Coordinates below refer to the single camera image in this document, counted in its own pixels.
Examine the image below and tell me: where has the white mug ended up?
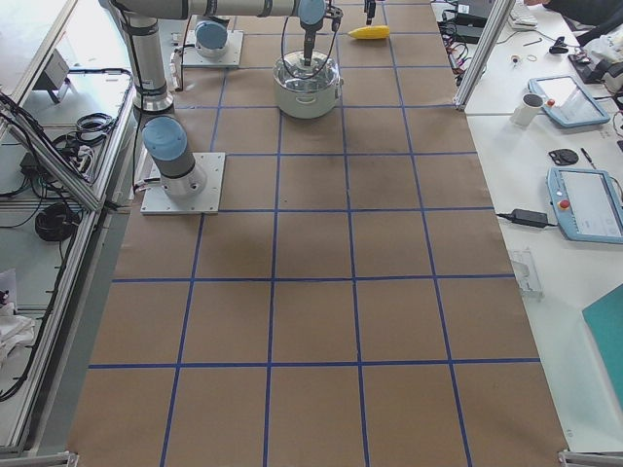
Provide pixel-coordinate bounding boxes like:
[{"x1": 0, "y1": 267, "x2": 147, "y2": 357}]
[{"x1": 510, "y1": 92, "x2": 545, "y2": 128}]

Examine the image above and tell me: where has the black power brick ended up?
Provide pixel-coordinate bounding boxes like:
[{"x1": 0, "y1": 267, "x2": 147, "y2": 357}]
[{"x1": 450, "y1": 21, "x2": 484, "y2": 44}]

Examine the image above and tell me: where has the blue teach pendant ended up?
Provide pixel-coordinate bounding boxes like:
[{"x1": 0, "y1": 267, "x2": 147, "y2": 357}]
[
  {"x1": 546, "y1": 167, "x2": 622, "y2": 244},
  {"x1": 528, "y1": 75, "x2": 610, "y2": 128}
]

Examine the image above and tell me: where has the white power strip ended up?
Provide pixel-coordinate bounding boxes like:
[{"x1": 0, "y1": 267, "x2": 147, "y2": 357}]
[{"x1": 69, "y1": 145, "x2": 94, "y2": 174}]

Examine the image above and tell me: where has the black pen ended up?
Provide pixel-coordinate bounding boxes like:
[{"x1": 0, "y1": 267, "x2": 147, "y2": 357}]
[{"x1": 580, "y1": 148, "x2": 597, "y2": 169}]

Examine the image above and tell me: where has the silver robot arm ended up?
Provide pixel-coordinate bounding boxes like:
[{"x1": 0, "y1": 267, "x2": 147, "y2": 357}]
[
  {"x1": 100, "y1": 1, "x2": 342, "y2": 198},
  {"x1": 195, "y1": 1, "x2": 344, "y2": 57}
]

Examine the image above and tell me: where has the clear plastic holder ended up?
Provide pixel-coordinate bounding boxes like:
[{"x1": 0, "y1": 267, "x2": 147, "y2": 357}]
[{"x1": 508, "y1": 248, "x2": 544, "y2": 301}]

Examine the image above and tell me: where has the far blue teach pendant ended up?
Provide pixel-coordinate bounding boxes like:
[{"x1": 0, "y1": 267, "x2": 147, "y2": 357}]
[{"x1": 528, "y1": 75, "x2": 610, "y2": 128}]

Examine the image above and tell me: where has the aluminium frame post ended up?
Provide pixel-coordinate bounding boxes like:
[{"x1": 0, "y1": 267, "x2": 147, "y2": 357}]
[{"x1": 454, "y1": 0, "x2": 515, "y2": 111}]

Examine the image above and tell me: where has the black power adapter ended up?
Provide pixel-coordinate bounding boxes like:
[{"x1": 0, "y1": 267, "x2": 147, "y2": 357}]
[{"x1": 510, "y1": 208, "x2": 550, "y2": 229}]

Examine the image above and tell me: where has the yellow corn cob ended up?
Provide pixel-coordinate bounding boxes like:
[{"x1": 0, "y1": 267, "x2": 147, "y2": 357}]
[{"x1": 348, "y1": 25, "x2": 390, "y2": 40}]

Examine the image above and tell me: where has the glass pot lid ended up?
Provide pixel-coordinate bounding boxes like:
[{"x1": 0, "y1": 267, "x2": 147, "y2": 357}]
[{"x1": 274, "y1": 51, "x2": 342, "y2": 93}]

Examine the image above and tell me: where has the near blue teach pendant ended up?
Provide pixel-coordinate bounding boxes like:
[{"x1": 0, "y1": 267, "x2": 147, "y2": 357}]
[{"x1": 546, "y1": 167, "x2": 622, "y2": 244}]

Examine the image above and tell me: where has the teal cutting mat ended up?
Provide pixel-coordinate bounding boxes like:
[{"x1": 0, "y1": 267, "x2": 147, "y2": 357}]
[{"x1": 583, "y1": 285, "x2": 622, "y2": 368}]

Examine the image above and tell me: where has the black computer mouse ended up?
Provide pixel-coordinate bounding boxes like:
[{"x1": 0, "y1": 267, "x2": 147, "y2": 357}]
[{"x1": 548, "y1": 148, "x2": 579, "y2": 166}]

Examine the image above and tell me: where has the black and white cloth pile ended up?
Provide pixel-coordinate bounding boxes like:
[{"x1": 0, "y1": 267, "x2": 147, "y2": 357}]
[{"x1": 0, "y1": 269, "x2": 38, "y2": 371}]

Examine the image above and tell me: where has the coiled black cable bundle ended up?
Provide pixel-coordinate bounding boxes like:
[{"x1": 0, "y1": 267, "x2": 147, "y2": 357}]
[{"x1": 34, "y1": 201, "x2": 82, "y2": 243}]

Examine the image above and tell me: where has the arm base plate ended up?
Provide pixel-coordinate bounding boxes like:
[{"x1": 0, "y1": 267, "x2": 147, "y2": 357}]
[
  {"x1": 140, "y1": 153, "x2": 226, "y2": 215},
  {"x1": 183, "y1": 29, "x2": 244, "y2": 68}
]

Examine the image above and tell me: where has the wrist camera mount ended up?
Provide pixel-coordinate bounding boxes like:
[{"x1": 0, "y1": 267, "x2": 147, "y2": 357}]
[{"x1": 323, "y1": 5, "x2": 343, "y2": 33}]

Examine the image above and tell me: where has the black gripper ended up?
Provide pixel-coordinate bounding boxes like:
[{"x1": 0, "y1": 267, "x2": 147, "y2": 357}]
[{"x1": 302, "y1": 0, "x2": 376, "y2": 66}]

